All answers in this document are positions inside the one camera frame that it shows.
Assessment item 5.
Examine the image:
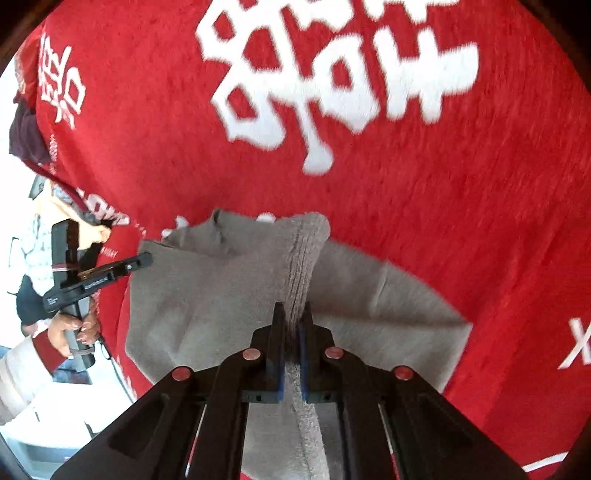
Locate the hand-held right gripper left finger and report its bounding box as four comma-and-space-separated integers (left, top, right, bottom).
51, 302, 289, 480

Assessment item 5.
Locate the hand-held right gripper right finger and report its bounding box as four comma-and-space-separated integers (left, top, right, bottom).
298, 300, 529, 480

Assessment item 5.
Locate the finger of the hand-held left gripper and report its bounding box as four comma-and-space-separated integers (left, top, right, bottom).
110, 251, 154, 281

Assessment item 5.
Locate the grey knit sweater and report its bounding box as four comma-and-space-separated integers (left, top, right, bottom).
126, 209, 474, 480

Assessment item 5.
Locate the person's left forearm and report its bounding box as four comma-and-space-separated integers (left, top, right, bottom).
0, 332, 66, 425

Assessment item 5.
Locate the person's left hand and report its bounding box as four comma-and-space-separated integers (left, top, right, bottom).
46, 300, 102, 359

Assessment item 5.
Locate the white checked cloth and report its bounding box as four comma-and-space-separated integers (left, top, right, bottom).
17, 215, 62, 298

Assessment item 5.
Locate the dark maroon cloth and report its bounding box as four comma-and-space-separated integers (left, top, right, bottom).
9, 90, 52, 165

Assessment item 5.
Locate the red printed blanket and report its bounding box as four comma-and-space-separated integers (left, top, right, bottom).
11, 0, 591, 476

